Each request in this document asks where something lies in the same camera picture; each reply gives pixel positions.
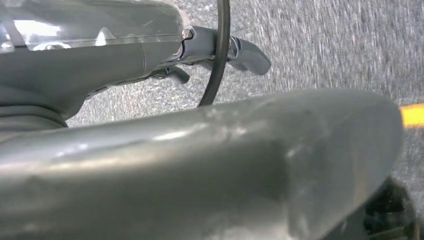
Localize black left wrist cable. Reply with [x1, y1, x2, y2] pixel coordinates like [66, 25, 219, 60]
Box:
[198, 0, 232, 108]

